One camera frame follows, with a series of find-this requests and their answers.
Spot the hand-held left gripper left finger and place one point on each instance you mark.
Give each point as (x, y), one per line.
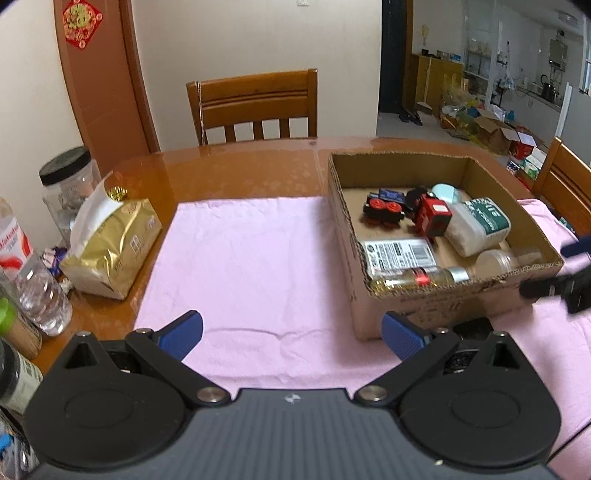
(182, 333)

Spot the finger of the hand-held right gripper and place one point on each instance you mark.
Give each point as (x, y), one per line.
(578, 248)
(545, 287)

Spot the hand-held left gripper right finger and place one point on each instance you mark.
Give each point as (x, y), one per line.
(401, 335)

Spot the clear plastic bottle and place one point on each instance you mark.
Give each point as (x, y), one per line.
(494, 261)

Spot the glass bottle yellow liquid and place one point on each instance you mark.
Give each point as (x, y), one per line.
(438, 277)

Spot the packet printed label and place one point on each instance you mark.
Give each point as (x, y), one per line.
(397, 254)

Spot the white bottle green label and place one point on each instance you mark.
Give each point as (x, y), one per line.
(475, 226)

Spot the cardboard box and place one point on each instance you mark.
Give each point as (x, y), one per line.
(351, 258)

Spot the red toy train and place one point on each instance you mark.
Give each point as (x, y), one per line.
(434, 214)

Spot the wooden side chair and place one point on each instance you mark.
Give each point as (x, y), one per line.
(568, 180)

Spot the pink cloth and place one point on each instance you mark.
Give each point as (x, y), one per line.
(254, 258)

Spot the red carton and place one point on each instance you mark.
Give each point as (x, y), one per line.
(524, 150)

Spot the gold tissue pack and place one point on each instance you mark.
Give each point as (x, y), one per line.
(120, 240)

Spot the light blue round case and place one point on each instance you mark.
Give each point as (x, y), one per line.
(445, 191)

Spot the open brown carton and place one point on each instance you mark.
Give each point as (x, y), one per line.
(498, 131)

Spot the purple wrapped candies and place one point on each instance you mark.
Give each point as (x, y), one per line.
(55, 263)

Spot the gold wrapped candies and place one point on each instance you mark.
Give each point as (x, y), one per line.
(116, 194)

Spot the black kettle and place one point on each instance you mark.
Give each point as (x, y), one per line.
(548, 90)

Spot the toothpick jar green lid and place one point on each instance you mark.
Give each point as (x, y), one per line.
(18, 337)

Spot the jar with dark lid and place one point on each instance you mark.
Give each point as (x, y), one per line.
(23, 383)

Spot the pile of floor clutter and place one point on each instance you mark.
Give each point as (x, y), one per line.
(461, 115)

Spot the clear water bottle red label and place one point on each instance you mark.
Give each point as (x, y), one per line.
(18, 249)

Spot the white water heater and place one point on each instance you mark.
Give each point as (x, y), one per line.
(557, 50)

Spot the clear plastic packaging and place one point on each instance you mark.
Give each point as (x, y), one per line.
(14, 447)

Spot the clear jar black lid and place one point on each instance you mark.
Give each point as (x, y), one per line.
(64, 166)

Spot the white kitchen shelf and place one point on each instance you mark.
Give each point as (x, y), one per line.
(478, 64)

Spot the white broom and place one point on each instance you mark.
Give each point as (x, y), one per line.
(425, 101)

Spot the black shoes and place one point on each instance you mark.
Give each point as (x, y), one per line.
(411, 117)

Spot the yellow wooden cabinet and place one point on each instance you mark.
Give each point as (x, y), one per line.
(434, 78)

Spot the round ceiling light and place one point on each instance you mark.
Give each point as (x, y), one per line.
(568, 17)

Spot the wooden slat-back chair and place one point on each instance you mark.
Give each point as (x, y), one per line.
(254, 92)

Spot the brown wooden door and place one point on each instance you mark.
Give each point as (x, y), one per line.
(106, 92)

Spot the dark blue door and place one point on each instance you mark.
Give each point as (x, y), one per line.
(392, 55)

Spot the red door decoration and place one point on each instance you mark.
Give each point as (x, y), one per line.
(81, 23)

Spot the white wall handset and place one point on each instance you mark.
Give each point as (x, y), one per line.
(425, 36)

